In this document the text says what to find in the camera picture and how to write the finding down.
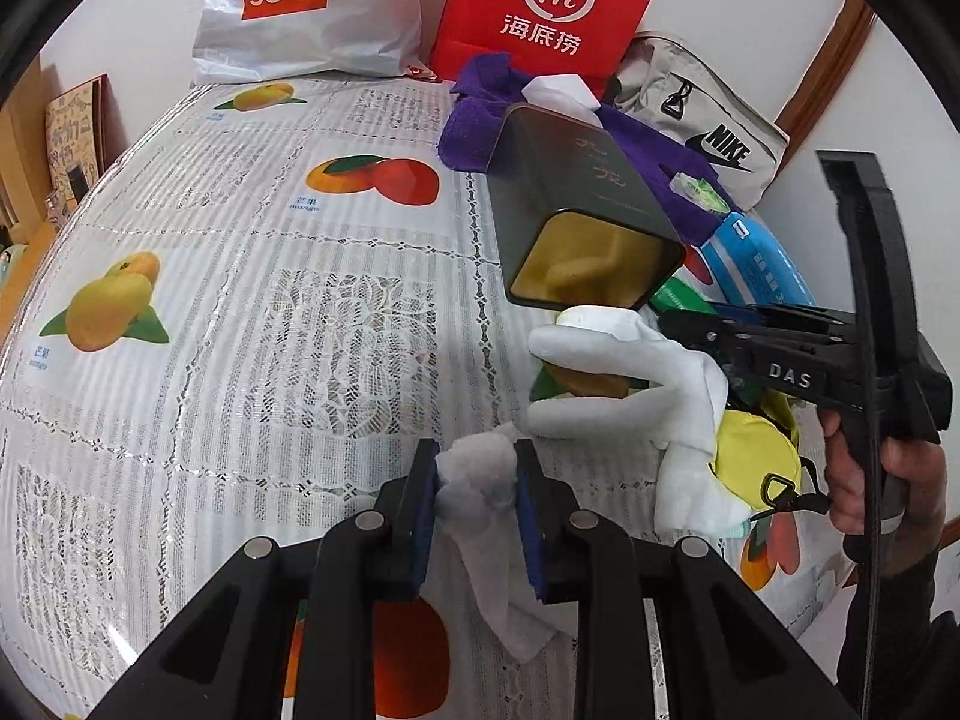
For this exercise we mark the thin white cloth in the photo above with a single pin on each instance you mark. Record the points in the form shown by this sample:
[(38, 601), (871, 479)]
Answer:
[(480, 480)]

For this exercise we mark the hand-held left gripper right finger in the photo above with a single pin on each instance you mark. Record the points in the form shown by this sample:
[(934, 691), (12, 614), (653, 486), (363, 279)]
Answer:
[(529, 525)]

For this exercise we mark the green wet wipes pack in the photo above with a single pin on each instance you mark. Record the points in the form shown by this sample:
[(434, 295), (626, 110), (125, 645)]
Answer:
[(675, 296)]

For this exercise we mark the grey waist bag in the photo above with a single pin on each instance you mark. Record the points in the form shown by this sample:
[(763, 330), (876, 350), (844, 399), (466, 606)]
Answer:
[(697, 112)]

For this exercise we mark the purple towel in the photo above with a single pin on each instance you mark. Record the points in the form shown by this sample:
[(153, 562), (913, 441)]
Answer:
[(472, 127)]

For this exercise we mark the small glass bottle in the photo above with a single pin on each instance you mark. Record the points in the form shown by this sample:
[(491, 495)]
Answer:
[(54, 204)]

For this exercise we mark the dark tin box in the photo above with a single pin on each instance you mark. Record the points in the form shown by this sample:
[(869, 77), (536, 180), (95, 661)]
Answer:
[(585, 202)]

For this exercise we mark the small dark stand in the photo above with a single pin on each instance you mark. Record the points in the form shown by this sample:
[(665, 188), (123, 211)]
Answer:
[(75, 181)]

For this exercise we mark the blue tissue pack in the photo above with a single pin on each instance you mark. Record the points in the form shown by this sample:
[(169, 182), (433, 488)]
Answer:
[(757, 270)]

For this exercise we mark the brown wooden door frame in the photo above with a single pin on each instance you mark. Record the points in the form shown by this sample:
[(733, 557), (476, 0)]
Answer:
[(832, 67)]

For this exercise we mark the wooden nightstand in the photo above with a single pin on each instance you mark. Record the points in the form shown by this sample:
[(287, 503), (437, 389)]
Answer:
[(22, 270)]

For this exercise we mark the person's right forearm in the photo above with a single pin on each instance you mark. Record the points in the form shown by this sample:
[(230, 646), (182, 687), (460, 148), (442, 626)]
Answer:
[(915, 615)]

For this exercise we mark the red paper bag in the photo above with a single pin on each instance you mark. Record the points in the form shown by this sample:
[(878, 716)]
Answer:
[(540, 7)]

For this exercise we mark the small printed snack packet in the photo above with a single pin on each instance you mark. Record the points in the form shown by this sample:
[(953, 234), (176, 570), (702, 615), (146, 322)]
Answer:
[(697, 191)]

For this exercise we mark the person's right hand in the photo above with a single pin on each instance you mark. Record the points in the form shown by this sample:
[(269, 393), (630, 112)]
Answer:
[(844, 495)]

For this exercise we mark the small red white packet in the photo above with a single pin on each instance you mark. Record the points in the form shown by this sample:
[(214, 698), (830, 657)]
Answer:
[(424, 73)]

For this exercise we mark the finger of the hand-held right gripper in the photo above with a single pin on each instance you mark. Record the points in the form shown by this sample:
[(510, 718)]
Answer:
[(787, 313), (697, 334)]

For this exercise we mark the white plastic shopping bag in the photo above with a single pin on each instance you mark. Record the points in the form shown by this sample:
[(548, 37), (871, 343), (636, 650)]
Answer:
[(300, 22)]

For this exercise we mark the patterned cover book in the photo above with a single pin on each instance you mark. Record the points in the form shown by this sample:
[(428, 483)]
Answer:
[(75, 127)]

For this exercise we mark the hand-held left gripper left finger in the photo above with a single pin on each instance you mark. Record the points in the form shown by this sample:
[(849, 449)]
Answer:
[(424, 510)]

